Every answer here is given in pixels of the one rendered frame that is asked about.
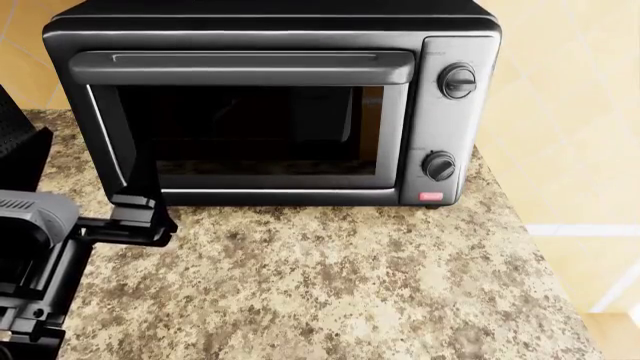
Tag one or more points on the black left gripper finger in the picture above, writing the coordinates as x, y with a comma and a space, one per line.
131, 210
145, 236

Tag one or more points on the black perforated box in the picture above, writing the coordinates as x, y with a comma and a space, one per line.
20, 150

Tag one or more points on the toaster oven glass door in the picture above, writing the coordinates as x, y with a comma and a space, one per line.
260, 131

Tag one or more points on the black and silver toaster oven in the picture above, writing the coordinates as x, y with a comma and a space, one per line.
280, 33

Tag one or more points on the red oven label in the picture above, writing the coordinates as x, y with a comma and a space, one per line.
430, 197

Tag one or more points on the black oven foot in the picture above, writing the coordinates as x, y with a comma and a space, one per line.
433, 206

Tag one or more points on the small black oven knob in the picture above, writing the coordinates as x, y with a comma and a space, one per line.
439, 165

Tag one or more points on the large black oven knob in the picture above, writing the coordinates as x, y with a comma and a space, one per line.
457, 81

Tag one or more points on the grey gripper camera box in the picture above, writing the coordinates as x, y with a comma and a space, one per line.
35, 213

